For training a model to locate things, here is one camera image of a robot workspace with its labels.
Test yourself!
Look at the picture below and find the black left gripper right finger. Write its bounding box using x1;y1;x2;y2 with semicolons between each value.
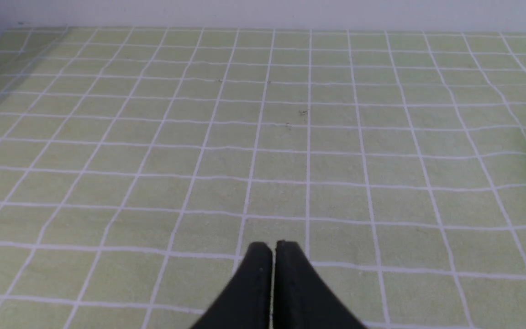
274;241;366;329

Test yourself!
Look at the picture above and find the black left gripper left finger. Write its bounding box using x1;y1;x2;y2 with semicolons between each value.
192;242;273;329

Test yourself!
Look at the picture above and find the green checkered tablecloth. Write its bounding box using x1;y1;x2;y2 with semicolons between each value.
0;27;526;329

